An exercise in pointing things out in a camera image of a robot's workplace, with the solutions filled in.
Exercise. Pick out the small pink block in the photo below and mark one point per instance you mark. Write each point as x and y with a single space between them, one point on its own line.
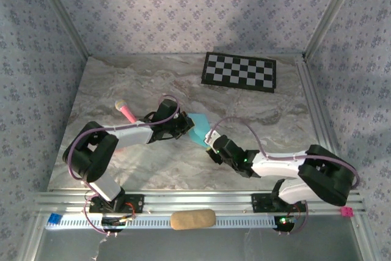
347 211

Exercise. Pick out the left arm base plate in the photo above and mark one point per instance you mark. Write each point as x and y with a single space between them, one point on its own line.
134 204

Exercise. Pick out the black white checkerboard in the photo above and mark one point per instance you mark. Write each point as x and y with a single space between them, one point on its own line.
239 72

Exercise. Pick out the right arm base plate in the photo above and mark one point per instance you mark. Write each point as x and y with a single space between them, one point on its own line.
259 203

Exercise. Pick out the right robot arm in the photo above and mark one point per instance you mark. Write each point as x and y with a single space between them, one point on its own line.
323 172

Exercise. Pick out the tan oblong sponge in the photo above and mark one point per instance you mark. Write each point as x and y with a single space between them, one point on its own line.
193 219

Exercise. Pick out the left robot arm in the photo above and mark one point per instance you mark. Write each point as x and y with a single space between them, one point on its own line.
88 157

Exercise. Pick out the aluminium corner post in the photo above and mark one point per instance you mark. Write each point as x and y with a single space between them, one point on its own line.
330 13
64 16

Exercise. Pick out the aluminium side rail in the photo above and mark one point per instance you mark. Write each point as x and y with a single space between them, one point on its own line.
310 90

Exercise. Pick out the light blue cloth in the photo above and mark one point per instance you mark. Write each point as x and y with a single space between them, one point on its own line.
200 128

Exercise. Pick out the pink toy microphone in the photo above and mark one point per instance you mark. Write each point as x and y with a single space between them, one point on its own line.
126 112

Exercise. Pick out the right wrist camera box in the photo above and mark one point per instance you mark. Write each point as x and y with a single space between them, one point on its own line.
212 137

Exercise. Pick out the small blue block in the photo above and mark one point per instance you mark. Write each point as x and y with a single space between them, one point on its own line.
55 218

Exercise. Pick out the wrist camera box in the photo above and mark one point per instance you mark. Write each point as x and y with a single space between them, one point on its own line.
212 137
178 116

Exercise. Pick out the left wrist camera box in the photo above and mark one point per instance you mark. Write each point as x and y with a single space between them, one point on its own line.
178 116

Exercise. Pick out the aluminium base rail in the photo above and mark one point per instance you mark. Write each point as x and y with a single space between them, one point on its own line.
198 200

